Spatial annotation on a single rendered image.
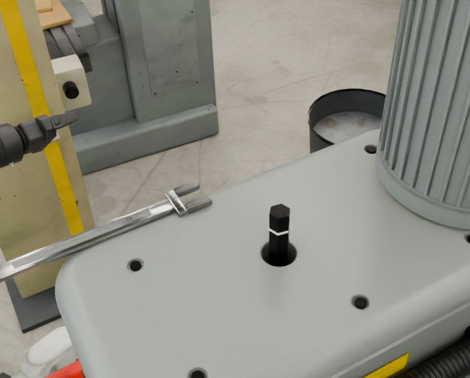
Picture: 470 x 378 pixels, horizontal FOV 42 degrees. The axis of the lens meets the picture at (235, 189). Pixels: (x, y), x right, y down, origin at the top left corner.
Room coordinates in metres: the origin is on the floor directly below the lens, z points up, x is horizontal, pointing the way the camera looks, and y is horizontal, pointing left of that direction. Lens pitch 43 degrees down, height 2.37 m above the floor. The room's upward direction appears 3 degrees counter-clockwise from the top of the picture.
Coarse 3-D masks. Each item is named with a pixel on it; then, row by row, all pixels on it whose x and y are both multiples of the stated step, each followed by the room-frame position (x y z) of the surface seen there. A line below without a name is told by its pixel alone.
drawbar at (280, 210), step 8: (272, 208) 0.42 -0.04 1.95; (280, 208) 0.42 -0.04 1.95; (288, 208) 0.42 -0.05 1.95; (272, 216) 0.41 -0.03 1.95; (280, 216) 0.41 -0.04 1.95; (288, 216) 0.41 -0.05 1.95; (272, 224) 0.41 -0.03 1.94; (280, 224) 0.41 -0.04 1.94; (288, 224) 0.41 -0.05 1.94; (272, 232) 0.41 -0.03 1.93; (288, 232) 0.41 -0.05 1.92; (272, 240) 0.41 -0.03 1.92; (280, 240) 0.41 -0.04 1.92; (288, 240) 0.42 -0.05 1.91; (272, 248) 0.41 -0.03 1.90; (280, 248) 0.41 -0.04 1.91; (288, 248) 0.42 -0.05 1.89; (272, 256) 0.41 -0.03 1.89; (280, 256) 0.41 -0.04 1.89; (272, 264) 0.41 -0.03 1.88; (280, 264) 0.41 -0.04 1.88
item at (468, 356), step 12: (468, 336) 0.36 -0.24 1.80; (444, 348) 0.35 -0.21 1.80; (456, 348) 0.35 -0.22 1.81; (468, 348) 0.35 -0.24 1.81; (432, 360) 0.34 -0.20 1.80; (444, 360) 0.33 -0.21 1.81; (456, 360) 0.33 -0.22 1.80; (468, 360) 0.34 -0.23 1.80; (408, 372) 0.32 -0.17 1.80; (420, 372) 0.32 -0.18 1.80; (432, 372) 0.32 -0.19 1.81; (444, 372) 0.32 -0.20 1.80; (456, 372) 0.32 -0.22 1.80; (468, 372) 0.33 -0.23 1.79
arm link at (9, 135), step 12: (36, 120) 1.10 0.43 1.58; (48, 120) 1.09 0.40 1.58; (0, 132) 1.03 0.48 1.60; (12, 132) 1.04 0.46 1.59; (24, 132) 1.06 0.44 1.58; (36, 132) 1.07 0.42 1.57; (48, 132) 1.07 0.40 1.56; (12, 144) 1.02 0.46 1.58; (24, 144) 1.05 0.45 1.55; (36, 144) 1.06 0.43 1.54; (12, 156) 1.01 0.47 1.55
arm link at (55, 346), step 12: (48, 336) 0.74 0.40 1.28; (60, 336) 0.74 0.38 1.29; (36, 348) 0.71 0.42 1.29; (48, 348) 0.71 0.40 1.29; (60, 348) 0.71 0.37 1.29; (72, 348) 0.71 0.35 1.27; (24, 360) 0.69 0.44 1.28; (36, 360) 0.68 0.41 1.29; (48, 360) 0.68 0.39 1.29; (60, 360) 0.69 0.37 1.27; (24, 372) 0.67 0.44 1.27; (36, 372) 0.66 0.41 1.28; (48, 372) 0.67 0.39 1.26
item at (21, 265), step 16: (176, 192) 0.51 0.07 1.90; (144, 208) 0.48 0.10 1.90; (160, 208) 0.48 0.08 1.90; (176, 208) 0.48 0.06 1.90; (192, 208) 0.48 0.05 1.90; (112, 224) 0.46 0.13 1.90; (128, 224) 0.46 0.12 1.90; (64, 240) 0.44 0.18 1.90; (80, 240) 0.44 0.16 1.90; (96, 240) 0.44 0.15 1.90; (32, 256) 0.42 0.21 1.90; (48, 256) 0.42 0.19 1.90; (64, 256) 0.42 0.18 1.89; (0, 272) 0.40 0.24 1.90; (16, 272) 0.40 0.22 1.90
